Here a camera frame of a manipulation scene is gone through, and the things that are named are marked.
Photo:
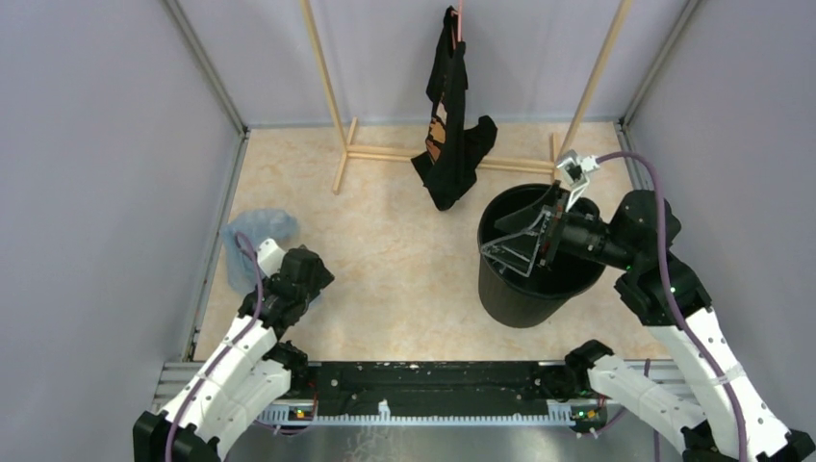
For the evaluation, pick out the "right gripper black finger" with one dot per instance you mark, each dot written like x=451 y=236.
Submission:
x=517 y=252
x=529 y=214

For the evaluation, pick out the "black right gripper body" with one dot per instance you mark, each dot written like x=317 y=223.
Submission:
x=555 y=226

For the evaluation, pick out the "black plastic trash bin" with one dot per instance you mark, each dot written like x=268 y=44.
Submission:
x=523 y=302

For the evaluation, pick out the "light blue trash bag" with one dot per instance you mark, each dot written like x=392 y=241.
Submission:
x=246 y=232

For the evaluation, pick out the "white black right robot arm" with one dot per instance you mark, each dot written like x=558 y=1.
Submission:
x=727 y=419

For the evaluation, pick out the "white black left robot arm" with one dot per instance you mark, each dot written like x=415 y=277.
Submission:
x=252 y=367

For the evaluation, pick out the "black printed t-shirt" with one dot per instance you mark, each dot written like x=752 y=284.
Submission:
x=447 y=166

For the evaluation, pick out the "wooden clothes rack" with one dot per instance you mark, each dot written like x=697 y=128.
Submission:
x=557 y=148

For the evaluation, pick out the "pink clothes hanger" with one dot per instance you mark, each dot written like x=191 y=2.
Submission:
x=454 y=23

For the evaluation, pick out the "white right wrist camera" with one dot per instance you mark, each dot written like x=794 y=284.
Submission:
x=577 y=172

